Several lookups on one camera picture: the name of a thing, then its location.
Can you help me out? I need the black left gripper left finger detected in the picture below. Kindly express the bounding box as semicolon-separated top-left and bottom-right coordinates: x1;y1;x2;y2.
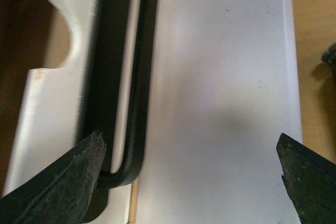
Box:
1;132;107;223

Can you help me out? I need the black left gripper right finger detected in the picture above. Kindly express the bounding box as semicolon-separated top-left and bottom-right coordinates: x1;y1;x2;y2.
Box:
276;133;335;223

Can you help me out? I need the white drawer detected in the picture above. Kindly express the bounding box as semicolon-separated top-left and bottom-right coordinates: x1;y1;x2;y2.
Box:
2;0;145;224
136;0;302;223

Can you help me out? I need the black drawer handle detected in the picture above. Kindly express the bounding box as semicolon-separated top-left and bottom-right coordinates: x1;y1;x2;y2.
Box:
77;0;158;223

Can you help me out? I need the wooden drawer cabinet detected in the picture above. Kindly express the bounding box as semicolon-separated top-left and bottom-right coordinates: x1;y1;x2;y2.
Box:
1;0;335;223

